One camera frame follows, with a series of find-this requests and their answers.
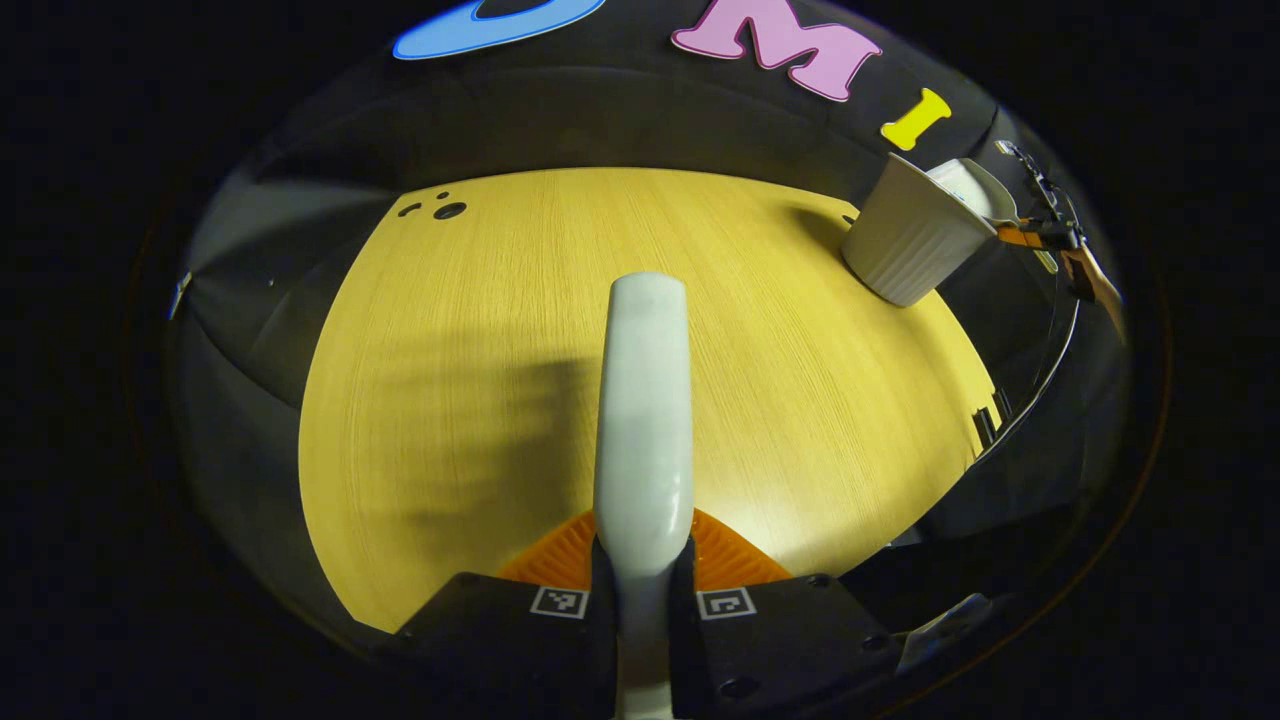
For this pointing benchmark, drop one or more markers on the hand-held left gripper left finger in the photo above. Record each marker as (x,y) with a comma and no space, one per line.
(490,650)

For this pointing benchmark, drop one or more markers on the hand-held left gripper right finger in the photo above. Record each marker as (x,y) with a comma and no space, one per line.
(800,640)

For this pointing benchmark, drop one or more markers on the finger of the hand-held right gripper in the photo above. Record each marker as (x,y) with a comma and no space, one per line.
(1095,283)
(1020,236)

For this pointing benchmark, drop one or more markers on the white ribbed garbage bin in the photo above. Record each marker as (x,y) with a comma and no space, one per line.
(910,240)

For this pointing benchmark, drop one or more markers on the wooden desktop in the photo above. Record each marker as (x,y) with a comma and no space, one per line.
(800,400)

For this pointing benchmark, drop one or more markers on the metal cloth clip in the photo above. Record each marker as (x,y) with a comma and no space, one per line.
(180,295)

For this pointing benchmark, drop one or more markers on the black desk edge bracket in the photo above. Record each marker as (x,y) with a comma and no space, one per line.
(985,425)

